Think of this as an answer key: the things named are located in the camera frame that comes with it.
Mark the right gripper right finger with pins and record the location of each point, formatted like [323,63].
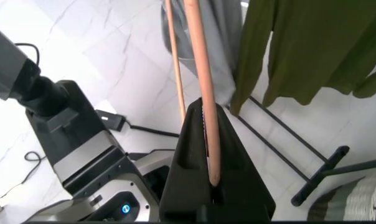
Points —
[244,193]

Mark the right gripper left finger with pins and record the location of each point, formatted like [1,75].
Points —
[185,186]

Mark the pink clothes hanger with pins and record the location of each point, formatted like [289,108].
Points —
[200,62]

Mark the pale grey garment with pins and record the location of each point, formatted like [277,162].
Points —
[219,46]

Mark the green printed T-shirt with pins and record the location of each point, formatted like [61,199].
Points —
[315,46]

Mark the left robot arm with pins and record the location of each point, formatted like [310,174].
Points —
[4,62]

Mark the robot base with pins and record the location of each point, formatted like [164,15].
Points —
[82,155]

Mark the black clothes rack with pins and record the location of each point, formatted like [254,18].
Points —
[318,177]

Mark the white laundry basket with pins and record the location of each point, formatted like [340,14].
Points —
[356,199]

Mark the black power adapter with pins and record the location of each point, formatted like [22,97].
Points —
[111,119]

